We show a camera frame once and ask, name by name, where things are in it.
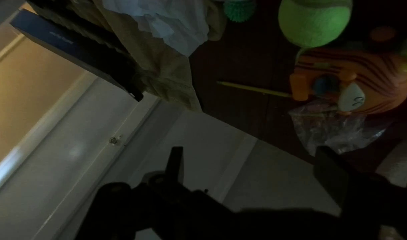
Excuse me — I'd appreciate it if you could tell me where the thin wooden stick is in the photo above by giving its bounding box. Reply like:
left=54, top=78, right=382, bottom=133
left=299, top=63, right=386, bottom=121
left=215, top=79, right=296, bottom=101

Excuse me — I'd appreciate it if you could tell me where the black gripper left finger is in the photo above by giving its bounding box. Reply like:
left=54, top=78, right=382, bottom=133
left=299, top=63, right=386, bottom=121
left=140, top=146, right=214, bottom=215

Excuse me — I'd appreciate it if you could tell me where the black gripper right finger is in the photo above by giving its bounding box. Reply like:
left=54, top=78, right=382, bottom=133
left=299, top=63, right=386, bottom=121
left=314, top=146, right=407, bottom=240

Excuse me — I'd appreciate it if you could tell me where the white door with knob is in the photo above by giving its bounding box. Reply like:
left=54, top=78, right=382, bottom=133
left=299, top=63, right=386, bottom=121
left=0, top=73, right=258, bottom=240

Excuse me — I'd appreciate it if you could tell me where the clear crinkled plastic bag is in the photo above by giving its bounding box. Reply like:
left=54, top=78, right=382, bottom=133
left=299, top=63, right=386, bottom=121
left=288, top=99, right=392, bottom=158

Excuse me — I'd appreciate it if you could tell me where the yellow-green tennis ball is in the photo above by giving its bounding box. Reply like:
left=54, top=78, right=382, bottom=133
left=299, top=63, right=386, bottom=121
left=278, top=0, right=354, bottom=50

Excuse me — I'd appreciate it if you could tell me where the orange tiger plush toy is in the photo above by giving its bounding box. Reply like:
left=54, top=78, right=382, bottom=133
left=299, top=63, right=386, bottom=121
left=288, top=26, right=407, bottom=118

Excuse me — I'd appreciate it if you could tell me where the small green ball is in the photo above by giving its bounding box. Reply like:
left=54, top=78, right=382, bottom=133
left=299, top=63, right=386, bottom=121
left=222, top=0, right=258, bottom=25

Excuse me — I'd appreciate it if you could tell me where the crumpled white plastic wrap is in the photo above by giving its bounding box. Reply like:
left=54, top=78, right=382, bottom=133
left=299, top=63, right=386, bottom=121
left=102, top=0, right=212, bottom=58

